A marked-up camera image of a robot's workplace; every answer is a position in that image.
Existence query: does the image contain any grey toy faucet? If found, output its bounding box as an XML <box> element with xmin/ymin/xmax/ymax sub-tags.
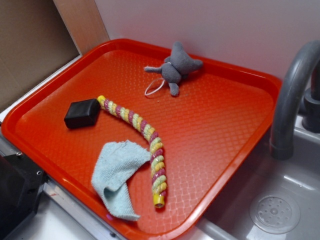
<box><xmin>269</xmin><ymin>40</ymin><xmax>320</xmax><ymax>160</ymax></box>

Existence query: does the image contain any black rectangular block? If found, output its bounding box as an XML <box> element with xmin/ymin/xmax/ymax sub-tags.
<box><xmin>64</xmin><ymin>98</ymin><xmax>100</xmax><ymax>129</ymax></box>

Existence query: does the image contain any grey toy sink basin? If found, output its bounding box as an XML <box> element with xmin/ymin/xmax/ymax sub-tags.
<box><xmin>197</xmin><ymin>116</ymin><xmax>320</xmax><ymax>240</ymax></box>

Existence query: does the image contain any orange plastic tray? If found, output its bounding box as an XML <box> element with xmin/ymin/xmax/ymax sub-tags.
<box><xmin>1</xmin><ymin>39</ymin><xmax>281</xmax><ymax>240</ymax></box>

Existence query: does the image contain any sink drain strainer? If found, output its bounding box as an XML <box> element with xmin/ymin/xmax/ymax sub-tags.
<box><xmin>249</xmin><ymin>192</ymin><xmax>301</xmax><ymax>235</ymax></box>

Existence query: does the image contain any brown cardboard panel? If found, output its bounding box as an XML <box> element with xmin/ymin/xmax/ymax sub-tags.
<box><xmin>0</xmin><ymin>0</ymin><xmax>109</xmax><ymax>111</ymax></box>

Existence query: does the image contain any light blue cloth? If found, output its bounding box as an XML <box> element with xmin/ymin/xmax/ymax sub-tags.
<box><xmin>91</xmin><ymin>140</ymin><xmax>150</xmax><ymax>221</ymax></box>

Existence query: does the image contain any grey plush elephant toy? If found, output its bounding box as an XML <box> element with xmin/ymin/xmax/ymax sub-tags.
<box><xmin>144</xmin><ymin>41</ymin><xmax>204</xmax><ymax>97</ymax></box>

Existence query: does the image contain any multicolored twisted rope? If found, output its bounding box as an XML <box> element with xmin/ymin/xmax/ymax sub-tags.
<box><xmin>96</xmin><ymin>95</ymin><xmax>168</xmax><ymax>209</ymax></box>

